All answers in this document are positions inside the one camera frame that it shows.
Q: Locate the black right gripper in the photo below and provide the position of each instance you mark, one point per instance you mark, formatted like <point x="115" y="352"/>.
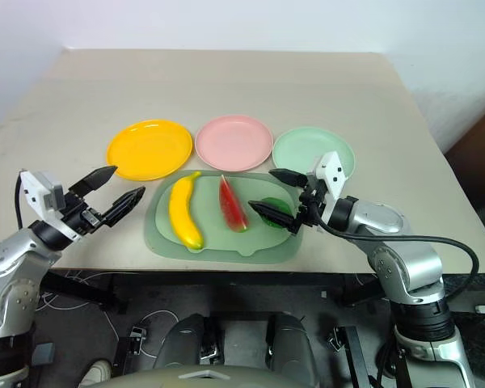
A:
<point x="312" y="202"/>

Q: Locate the red watermelon slice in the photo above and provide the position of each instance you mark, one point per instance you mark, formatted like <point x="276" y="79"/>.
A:
<point x="232" y="206"/>

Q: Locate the translucent green tray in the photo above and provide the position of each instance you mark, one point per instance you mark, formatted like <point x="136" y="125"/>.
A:
<point x="214" y="218"/>

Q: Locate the pink plate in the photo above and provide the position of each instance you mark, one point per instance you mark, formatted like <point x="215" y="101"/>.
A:
<point x="234" y="141"/>

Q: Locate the black table frame brace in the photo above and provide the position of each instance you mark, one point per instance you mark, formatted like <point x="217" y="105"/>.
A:
<point x="81" y="293"/>

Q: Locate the dark green vegetable toy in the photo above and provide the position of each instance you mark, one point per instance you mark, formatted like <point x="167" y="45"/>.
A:
<point x="281" y="204"/>

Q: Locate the yellow banana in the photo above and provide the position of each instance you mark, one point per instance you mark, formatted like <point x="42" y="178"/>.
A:
<point x="182" y="210"/>

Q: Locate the brown wooden cabinet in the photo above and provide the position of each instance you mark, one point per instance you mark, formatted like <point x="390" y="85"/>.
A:
<point x="477" y="161"/>

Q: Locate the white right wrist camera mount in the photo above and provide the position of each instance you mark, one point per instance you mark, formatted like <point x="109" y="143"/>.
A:
<point x="331" y="174"/>

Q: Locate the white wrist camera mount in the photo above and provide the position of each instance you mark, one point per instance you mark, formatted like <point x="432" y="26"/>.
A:
<point x="34" y="190"/>
<point x="331" y="174"/>

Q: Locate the black stand bracket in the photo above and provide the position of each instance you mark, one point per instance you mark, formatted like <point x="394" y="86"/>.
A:
<point x="349" y="351"/>
<point x="131" y="343"/>

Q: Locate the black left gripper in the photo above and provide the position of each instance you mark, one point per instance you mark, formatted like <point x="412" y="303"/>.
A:
<point x="78" y="216"/>

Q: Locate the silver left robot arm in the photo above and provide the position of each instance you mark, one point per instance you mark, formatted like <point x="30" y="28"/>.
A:
<point x="12" y="258"/>

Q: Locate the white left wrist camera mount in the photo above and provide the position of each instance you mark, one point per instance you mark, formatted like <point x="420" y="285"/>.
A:
<point x="34" y="190"/>

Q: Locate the white shoe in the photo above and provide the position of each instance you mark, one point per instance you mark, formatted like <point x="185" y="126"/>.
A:
<point x="97" y="372"/>

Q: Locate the light green plate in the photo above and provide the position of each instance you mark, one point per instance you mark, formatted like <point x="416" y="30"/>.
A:
<point x="299" y="149"/>

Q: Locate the yellow plate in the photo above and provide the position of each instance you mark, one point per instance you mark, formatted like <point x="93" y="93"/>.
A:
<point x="149" y="149"/>

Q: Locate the small grey box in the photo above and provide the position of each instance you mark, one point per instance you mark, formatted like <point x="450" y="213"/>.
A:
<point x="44" y="352"/>

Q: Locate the grey robot torso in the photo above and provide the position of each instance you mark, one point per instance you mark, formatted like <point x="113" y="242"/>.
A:
<point x="202" y="378"/>

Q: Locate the dark rounded robot leg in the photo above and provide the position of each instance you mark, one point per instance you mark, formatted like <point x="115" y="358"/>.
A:
<point x="293" y="343"/>
<point x="186" y="339"/>

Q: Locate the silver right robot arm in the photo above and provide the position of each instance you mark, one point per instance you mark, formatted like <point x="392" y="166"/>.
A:
<point x="412" y="262"/>

